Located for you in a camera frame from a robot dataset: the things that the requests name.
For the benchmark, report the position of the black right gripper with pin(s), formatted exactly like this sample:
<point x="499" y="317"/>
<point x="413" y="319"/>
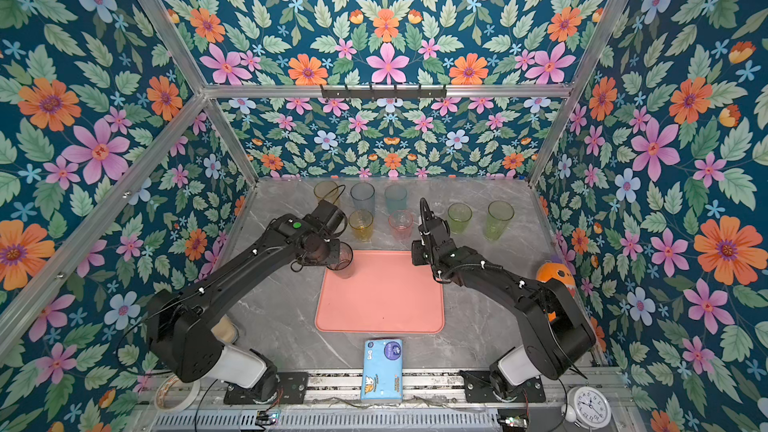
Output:
<point x="416" y="253"/>

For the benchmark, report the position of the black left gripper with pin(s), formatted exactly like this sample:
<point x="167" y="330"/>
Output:
<point x="333" y="260"/>

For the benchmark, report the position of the dark grey tall glass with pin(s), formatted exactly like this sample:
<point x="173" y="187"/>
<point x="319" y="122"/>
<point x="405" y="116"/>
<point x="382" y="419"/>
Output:
<point x="340" y="259"/>

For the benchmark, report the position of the amber tall glass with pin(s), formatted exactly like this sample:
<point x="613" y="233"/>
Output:
<point x="329" y="191"/>

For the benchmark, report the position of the pink plastic tray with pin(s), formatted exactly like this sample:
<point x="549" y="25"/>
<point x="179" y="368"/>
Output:
<point x="381" y="292"/>

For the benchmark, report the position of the blue-grey tall glass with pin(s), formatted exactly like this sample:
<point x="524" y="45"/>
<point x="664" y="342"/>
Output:
<point x="363" y="197"/>

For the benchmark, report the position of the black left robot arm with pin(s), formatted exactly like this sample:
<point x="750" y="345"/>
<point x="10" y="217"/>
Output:
<point x="180" y="324"/>

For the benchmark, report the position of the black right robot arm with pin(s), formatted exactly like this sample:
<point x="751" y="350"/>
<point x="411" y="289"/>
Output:
<point x="555" y="332"/>

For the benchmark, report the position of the green short glass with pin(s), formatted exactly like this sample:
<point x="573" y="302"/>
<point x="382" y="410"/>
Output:
<point x="459" y="216"/>

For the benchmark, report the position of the pink short glass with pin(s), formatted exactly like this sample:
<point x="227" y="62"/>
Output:
<point x="401" y="224"/>

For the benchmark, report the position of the yellow short glass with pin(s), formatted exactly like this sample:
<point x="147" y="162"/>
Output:
<point x="362" y="225"/>

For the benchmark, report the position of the teal tall glass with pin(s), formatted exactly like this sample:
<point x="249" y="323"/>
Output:
<point x="396" y="198"/>

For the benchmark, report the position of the light green tall glass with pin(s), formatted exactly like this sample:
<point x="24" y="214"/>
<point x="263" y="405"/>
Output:
<point x="499" y="215"/>

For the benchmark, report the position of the orange plush toy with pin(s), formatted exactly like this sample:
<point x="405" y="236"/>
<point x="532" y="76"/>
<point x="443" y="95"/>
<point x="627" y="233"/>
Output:
<point x="562" y="274"/>

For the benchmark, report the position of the blue tissue pack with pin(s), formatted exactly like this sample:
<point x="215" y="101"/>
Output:
<point x="382" y="375"/>

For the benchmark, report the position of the masking tape roll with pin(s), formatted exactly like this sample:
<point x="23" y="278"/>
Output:
<point x="174" y="395"/>

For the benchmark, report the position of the white alarm clock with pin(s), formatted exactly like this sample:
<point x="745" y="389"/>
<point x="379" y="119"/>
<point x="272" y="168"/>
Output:
<point x="587" y="407"/>

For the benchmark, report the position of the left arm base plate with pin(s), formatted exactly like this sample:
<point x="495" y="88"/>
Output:
<point x="275" y="388"/>

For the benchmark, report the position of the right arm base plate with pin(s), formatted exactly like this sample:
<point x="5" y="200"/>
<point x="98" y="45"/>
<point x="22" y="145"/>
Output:
<point x="482" y="386"/>

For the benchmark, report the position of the black hook rail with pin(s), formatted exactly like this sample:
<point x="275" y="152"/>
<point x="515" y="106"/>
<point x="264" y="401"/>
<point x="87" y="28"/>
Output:
<point x="371" y="92"/>

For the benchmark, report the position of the white ribbed cable duct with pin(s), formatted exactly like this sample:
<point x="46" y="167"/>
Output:
<point x="329" y="420"/>

